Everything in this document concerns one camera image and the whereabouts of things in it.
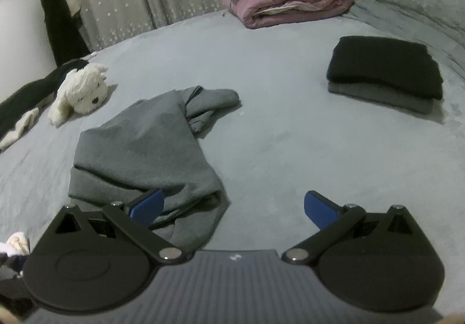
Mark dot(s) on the black garment lying flat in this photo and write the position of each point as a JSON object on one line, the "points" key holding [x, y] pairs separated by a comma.
{"points": [[25, 95]]}

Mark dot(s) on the white crumpled cloth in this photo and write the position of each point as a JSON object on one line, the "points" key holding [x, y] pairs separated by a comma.
{"points": [[18, 128]]}

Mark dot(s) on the beige hanging garment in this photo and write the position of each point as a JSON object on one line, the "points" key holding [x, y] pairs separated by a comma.
{"points": [[74, 6]]}

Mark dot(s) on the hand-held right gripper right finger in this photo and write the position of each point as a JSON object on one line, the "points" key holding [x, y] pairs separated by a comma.
{"points": [[316, 211]]}

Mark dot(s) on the folded grey garment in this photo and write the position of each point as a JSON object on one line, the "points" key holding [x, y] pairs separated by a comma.
{"points": [[381, 97]]}

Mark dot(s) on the white plush dog toy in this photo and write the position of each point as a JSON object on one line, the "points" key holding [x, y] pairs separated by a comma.
{"points": [[81, 91]]}

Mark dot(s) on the grey t-shirt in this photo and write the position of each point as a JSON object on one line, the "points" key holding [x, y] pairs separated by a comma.
{"points": [[145, 149]]}

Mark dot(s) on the black hanging garment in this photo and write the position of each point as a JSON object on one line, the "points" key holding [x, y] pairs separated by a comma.
{"points": [[58, 26]]}

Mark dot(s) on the white patterned cloth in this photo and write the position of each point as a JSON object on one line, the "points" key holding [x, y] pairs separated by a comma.
{"points": [[16, 242]]}

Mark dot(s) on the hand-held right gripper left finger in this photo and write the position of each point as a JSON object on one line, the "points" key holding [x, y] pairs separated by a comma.
{"points": [[147, 206]]}

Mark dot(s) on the folded black garment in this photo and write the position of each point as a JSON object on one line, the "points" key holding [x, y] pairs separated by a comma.
{"points": [[381, 66]]}

